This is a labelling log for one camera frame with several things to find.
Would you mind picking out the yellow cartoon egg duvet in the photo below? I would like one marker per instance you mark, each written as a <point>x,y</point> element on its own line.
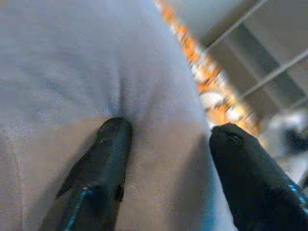
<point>190,45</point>

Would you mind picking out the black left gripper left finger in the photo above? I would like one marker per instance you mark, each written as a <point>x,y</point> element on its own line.
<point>103,168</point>

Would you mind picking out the white quilted mattress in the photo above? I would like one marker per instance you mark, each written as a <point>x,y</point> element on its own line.
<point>72,60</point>

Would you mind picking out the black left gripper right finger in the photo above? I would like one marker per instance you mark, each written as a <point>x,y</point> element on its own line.
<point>252,180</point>

